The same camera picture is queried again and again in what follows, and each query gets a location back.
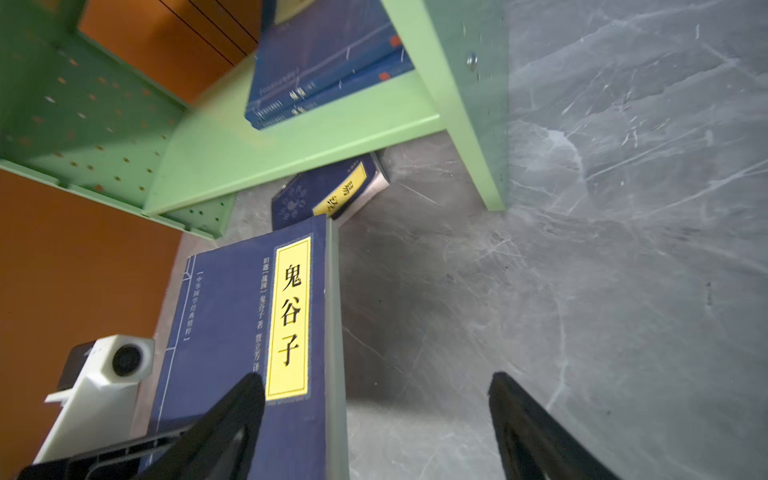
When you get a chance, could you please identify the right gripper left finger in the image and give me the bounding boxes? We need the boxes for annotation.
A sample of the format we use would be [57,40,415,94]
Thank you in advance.
[139,373,266,479]

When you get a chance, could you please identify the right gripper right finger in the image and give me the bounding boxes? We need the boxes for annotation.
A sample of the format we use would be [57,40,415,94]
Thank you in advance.
[488,372,618,480]

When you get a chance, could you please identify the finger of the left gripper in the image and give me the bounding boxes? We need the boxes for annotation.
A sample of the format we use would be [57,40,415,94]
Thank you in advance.
[16,425,192,479]

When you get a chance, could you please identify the blue book with yellow label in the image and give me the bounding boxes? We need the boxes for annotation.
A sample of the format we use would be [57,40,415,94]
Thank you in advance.
[148,215,349,479]

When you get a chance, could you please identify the green two-tier shelf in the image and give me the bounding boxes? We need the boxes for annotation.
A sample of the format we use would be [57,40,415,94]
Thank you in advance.
[1,1,508,239]

